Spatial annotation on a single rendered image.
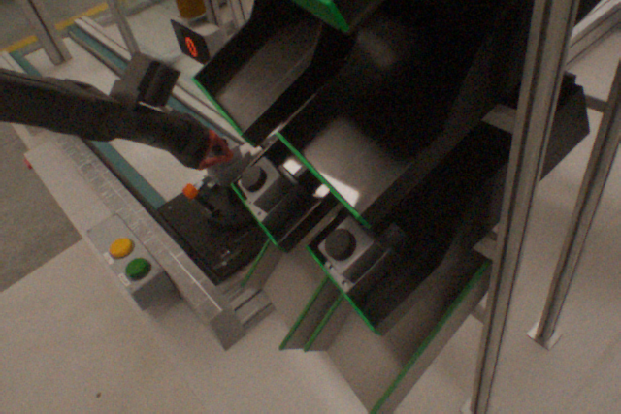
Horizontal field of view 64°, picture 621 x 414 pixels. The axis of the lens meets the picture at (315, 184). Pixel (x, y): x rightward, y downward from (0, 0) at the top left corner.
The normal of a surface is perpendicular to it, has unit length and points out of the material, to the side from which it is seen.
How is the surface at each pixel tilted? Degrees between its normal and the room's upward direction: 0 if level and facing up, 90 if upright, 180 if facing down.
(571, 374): 0
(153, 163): 0
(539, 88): 90
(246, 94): 25
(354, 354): 45
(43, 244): 0
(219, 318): 90
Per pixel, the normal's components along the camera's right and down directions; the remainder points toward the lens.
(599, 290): -0.15, -0.71
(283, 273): -0.70, -0.18
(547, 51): -0.75, 0.54
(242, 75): -0.49, -0.45
